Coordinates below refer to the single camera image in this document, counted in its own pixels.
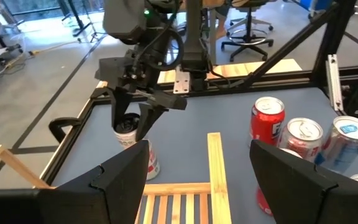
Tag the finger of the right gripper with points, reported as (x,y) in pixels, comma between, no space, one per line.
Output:
(148,119)
(120,105)

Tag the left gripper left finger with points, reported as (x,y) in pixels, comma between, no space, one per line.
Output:
(73,205)

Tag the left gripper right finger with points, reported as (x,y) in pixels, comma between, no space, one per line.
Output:
(315,199)

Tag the white Celsius can black lid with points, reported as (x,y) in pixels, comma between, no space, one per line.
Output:
(124,141)

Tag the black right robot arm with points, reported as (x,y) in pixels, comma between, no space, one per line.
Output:
(194,40)

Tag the wooden slatted shelf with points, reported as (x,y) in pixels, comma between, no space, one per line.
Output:
(217,174)

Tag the blue-grey table mat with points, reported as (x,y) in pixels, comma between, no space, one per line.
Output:
(197,124)

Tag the Red Bull Sugarfree can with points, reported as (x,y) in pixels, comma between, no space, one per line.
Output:
(345,146)

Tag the black table clamp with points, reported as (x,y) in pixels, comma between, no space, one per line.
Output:
(61,124)

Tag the black tripod stand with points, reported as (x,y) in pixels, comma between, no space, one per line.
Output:
(77,21)

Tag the red Fanta can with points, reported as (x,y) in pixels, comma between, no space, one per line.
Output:
(266,124)

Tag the person's leg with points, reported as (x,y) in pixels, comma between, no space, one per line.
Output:
(221,23)

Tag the silver aluminium extrusion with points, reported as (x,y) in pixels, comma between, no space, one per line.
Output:
(334,82)

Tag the blue bin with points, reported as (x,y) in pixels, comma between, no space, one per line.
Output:
(319,4)

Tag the silver metal bracket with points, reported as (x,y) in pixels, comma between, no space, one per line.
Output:
(181,81)

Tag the black aluminium table frame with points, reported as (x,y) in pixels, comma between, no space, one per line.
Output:
(291,46)

